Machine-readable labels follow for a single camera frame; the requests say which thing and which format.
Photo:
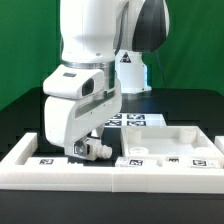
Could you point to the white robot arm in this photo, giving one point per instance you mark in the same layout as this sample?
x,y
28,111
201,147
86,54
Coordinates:
x,y
93,31

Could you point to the white tag sheet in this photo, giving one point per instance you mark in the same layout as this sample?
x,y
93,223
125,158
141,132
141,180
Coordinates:
x,y
135,119

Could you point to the white square tabletop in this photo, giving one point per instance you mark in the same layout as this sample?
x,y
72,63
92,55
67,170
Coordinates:
x,y
146,141

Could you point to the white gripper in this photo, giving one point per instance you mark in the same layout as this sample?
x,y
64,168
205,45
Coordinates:
x,y
67,121

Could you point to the white U-shaped obstacle fence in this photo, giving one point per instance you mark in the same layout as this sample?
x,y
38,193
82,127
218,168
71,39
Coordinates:
x,y
16,174

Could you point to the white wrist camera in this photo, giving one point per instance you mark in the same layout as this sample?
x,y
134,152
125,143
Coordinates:
x,y
71,83

